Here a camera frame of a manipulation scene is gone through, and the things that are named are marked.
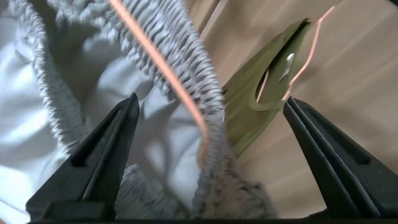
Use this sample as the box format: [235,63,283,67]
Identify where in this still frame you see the beige curtain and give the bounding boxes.
[183,0,398,218]

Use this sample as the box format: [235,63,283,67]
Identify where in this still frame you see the green shirt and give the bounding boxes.
[221,17,313,158]

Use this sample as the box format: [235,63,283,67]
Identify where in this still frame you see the pale grey shorts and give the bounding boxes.
[0,0,278,220]

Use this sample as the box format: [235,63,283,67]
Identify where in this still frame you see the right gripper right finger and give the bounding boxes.
[282,95,398,218]

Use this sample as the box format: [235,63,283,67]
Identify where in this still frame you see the pink clothes hanger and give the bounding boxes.
[108,0,209,170]
[255,5,336,104]

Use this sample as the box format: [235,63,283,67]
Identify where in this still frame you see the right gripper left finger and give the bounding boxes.
[25,92,140,220]

